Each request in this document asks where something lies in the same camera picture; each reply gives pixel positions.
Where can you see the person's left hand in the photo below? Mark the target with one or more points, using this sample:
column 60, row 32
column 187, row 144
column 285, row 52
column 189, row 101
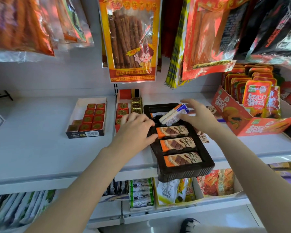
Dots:
column 133, row 138

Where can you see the person's right hand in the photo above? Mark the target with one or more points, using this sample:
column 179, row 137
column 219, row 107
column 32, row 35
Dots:
column 203, row 121

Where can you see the heap of gold candies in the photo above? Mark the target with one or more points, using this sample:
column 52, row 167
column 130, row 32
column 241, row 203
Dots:
column 136, row 105

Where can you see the red Filer candy box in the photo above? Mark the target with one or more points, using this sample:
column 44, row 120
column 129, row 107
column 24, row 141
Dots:
column 125, row 94

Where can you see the black plastic tray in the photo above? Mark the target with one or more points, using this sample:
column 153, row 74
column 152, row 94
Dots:
column 184, row 174

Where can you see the white box of red chocolates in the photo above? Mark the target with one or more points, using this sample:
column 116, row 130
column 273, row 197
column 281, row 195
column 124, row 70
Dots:
column 77, row 109

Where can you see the person's left forearm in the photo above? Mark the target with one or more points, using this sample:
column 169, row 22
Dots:
column 75, row 196

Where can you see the person's right forearm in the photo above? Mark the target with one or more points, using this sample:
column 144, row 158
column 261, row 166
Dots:
column 262, row 181

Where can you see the red cardboard display box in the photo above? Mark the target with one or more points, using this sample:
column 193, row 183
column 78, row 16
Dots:
column 257, row 128

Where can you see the white metal shelf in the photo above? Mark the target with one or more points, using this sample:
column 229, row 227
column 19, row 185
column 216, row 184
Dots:
column 38, row 148

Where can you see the person's black shoe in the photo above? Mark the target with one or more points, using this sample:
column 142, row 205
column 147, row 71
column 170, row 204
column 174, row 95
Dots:
column 188, row 225

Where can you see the stack of green white packets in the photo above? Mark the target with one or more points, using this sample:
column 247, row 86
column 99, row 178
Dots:
column 141, row 194

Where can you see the row of red snack packets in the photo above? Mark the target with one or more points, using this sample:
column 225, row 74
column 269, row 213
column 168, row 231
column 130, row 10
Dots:
column 255, row 94

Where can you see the yellow black striped bags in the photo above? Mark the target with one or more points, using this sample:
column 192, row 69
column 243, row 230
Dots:
column 175, row 65

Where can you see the red orange snack packets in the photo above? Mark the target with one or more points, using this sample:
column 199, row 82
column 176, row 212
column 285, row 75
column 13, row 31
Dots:
column 213, row 183

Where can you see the red orange snack bag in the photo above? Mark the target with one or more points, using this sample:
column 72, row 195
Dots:
column 208, row 38

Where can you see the dark brown snack bag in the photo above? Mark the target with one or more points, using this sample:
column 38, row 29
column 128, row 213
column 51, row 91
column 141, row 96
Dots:
column 104, row 55

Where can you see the yellow red bag brown sticks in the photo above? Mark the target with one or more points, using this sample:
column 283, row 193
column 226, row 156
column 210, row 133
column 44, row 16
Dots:
column 131, row 41

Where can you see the purple snack packets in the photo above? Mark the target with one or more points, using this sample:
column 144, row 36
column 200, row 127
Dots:
column 288, row 174

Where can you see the dark red snack bag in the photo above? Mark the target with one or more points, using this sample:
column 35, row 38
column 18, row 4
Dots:
column 171, row 24

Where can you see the black snack bag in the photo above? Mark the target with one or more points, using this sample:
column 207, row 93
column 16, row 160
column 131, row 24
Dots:
column 274, row 29

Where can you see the clear green print snack bag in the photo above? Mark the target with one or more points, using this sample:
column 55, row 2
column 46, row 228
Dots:
column 70, row 21

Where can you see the black metal hook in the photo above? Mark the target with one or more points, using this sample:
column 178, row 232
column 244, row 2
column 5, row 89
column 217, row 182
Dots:
column 3, row 95

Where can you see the clear bag of orange sticks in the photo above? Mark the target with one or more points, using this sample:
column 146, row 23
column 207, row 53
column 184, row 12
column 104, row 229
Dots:
column 17, row 26

